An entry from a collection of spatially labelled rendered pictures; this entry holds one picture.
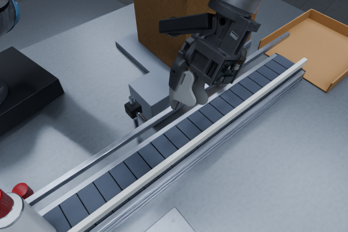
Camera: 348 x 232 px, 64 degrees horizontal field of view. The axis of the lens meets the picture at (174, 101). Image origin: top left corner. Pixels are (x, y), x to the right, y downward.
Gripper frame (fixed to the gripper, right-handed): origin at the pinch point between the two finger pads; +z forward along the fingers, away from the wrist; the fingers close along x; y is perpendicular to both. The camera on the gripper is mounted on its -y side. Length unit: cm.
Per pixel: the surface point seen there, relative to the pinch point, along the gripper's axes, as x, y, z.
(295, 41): 63, -7, -13
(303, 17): 72, -12, -21
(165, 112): 4.0, -3.3, 6.0
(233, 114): 18.9, 4.5, 2.9
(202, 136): 10.0, 4.3, 7.9
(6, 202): -28.4, 1.5, 12.3
